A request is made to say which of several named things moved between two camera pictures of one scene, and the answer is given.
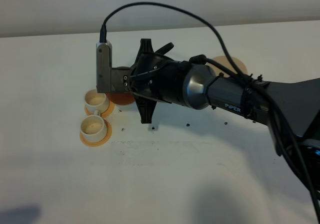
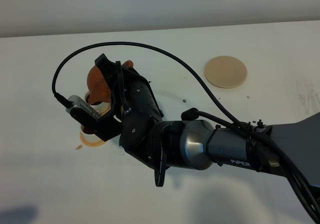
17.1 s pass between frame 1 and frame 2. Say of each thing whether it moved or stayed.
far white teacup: stayed
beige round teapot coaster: stayed
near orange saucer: stayed
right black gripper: moved
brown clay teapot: moved
